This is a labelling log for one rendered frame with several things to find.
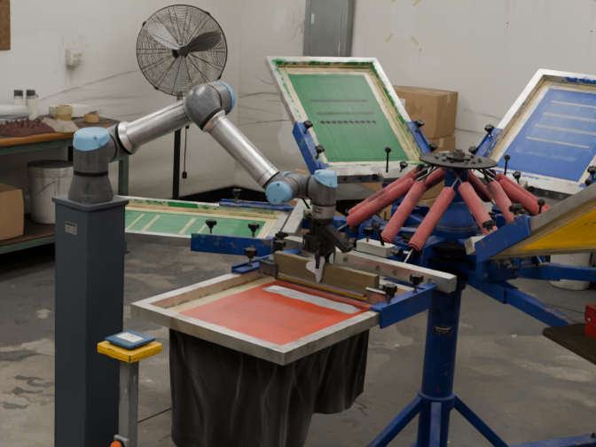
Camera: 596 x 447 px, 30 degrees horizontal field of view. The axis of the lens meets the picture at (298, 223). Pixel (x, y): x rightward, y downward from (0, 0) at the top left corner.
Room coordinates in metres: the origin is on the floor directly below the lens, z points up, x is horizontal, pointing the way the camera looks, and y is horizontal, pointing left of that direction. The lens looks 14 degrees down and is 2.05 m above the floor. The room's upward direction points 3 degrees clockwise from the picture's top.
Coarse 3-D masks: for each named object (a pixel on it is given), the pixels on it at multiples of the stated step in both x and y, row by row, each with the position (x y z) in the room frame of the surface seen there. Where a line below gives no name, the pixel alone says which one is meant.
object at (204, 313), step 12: (252, 288) 3.50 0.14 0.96; (300, 288) 3.53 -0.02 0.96; (216, 300) 3.35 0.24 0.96; (228, 300) 3.36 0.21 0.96; (276, 300) 3.39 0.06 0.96; (288, 300) 3.40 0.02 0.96; (300, 300) 3.40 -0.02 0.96; (180, 312) 3.21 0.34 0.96; (192, 312) 3.22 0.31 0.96; (204, 312) 3.22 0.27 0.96; (216, 312) 3.23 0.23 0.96; (216, 324) 3.12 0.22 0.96; (228, 324) 3.13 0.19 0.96; (240, 324) 3.14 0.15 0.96
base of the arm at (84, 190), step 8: (80, 176) 3.57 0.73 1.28; (88, 176) 3.57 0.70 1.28; (96, 176) 3.58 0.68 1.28; (104, 176) 3.60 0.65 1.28; (72, 184) 3.59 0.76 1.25; (80, 184) 3.57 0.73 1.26; (88, 184) 3.57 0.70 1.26; (96, 184) 3.57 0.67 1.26; (104, 184) 3.59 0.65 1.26; (72, 192) 3.57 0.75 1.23; (80, 192) 3.56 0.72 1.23; (88, 192) 3.57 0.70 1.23; (96, 192) 3.56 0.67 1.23; (104, 192) 3.58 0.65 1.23; (112, 192) 3.62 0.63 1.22; (72, 200) 3.57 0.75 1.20; (80, 200) 3.55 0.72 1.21; (88, 200) 3.55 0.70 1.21; (96, 200) 3.56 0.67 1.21; (104, 200) 3.58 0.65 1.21
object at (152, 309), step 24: (192, 288) 3.35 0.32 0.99; (216, 288) 3.43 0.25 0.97; (408, 288) 3.48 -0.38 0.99; (144, 312) 3.13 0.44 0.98; (168, 312) 3.10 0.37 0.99; (216, 336) 2.96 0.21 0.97; (240, 336) 2.93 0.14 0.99; (312, 336) 2.96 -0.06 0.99; (336, 336) 3.03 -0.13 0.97; (288, 360) 2.84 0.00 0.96
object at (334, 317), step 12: (336, 300) 3.42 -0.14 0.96; (348, 300) 3.43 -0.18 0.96; (312, 312) 3.28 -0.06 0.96; (324, 312) 3.29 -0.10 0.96; (336, 312) 3.30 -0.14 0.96; (360, 312) 3.31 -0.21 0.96; (252, 324) 3.14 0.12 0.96; (324, 324) 3.18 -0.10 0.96; (252, 336) 3.03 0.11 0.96; (264, 336) 3.04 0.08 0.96; (276, 336) 3.04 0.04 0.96; (288, 336) 3.05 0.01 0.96; (300, 336) 3.06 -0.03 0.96
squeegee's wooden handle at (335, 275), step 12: (276, 252) 3.59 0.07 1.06; (288, 264) 3.55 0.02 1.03; (300, 264) 3.52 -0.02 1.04; (324, 264) 3.47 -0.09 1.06; (336, 264) 3.46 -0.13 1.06; (300, 276) 3.52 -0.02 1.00; (312, 276) 3.49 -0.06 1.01; (324, 276) 3.46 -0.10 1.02; (336, 276) 3.43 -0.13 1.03; (348, 276) 3.41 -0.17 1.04; (360, 276) 3.38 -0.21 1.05; (372, 276) 3.35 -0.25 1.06; (348, 288) 3.40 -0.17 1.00; (360, 288) 3.38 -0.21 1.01; (372, 288) 3.35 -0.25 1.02
